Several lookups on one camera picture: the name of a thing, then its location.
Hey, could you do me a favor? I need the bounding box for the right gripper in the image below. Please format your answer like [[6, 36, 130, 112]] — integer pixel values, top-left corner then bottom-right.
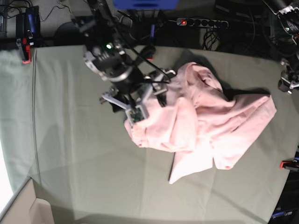
[[100, 69, 176, 112]]

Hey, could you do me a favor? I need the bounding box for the pink t-shirt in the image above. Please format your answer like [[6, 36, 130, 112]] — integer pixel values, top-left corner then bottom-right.
[[124, 62, 277, 184]]

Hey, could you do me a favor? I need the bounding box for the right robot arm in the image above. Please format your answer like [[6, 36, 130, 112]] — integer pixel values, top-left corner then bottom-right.
[[74, 0, 176, 122]]

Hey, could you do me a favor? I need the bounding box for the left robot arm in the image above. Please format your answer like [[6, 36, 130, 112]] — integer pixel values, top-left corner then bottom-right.
[[261, 0, 299, 95]]

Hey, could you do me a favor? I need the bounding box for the middle orange black clamp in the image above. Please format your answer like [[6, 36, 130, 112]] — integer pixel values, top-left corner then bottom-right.
[[140, 45, 156, 61]]

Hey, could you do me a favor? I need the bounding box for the orange black clamp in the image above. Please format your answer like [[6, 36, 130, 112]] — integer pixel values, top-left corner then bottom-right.
[[280, 157, 299, 172], [140, 45, 156, 61], [16, 29, 34, 64]]

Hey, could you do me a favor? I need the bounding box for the black power strip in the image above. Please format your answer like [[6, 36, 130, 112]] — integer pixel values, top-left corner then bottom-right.
[[176, 18, 229, 29]]

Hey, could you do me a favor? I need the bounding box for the blue plastic box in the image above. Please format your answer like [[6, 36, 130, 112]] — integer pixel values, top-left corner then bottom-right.
[[113, 0, 179, 10]]

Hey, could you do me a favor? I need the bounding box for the green table cloth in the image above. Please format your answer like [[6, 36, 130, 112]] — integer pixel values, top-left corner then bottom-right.
[[0, 46, 299, 224]]

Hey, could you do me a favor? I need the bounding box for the round black stool base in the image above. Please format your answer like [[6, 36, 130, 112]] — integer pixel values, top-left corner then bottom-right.
[[53, 22, 85, 46]]

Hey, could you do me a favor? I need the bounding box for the left orange black clamp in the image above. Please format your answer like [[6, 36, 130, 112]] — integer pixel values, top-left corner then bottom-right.
[[16, 29, 34, 64]]

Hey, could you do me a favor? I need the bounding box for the right orange black clamp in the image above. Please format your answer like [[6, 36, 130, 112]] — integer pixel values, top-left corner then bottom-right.
[[280, 157, 299, 172]]

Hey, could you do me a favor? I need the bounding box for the beige cardboard box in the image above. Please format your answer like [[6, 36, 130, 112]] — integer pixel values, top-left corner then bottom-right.
[[0, 177, 55, 224]]

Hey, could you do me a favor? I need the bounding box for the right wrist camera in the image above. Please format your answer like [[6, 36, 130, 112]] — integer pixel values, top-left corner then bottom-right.
[[125, 105, 149, 126]]

